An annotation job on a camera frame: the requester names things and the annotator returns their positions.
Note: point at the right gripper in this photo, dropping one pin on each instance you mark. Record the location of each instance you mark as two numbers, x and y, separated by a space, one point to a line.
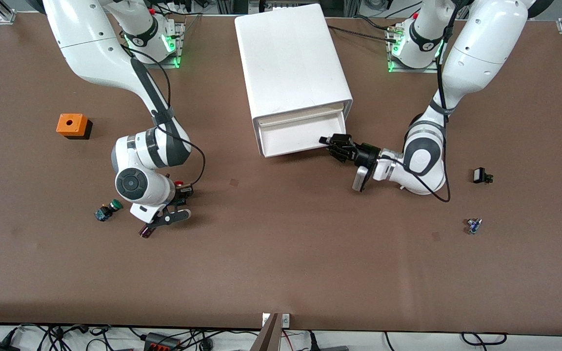
182 194

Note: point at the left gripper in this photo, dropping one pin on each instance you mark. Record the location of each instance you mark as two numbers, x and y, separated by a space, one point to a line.
366 153

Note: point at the white plastic drawer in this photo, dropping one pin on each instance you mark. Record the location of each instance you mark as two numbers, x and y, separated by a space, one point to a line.
300 139

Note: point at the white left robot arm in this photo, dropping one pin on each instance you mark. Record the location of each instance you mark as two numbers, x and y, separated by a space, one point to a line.
481 48

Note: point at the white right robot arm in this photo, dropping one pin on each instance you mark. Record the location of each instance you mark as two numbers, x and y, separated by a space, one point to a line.
90 44

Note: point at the green push button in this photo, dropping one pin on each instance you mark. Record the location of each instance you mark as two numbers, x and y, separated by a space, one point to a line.
108 210

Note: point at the white drawer cabinet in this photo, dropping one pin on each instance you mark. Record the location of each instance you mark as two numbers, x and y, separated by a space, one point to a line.
286 58

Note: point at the purple cylindrical component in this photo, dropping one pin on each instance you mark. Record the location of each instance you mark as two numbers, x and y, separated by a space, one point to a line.
145 233

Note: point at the orange box with hole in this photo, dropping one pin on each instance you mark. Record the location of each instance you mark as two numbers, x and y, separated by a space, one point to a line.
71 124

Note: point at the black power strip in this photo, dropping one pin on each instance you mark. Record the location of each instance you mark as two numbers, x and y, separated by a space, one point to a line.
161 342

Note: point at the small blue electronic component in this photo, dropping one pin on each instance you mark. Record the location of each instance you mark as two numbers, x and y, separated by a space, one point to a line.
473 225

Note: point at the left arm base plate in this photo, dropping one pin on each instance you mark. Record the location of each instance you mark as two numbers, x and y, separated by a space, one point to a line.
393 66

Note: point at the black and white switch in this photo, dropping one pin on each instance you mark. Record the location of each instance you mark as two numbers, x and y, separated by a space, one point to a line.
481 175

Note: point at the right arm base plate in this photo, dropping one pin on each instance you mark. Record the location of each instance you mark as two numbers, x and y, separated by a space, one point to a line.
171 46

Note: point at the brown camera post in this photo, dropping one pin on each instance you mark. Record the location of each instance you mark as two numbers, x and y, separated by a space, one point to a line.
266 336

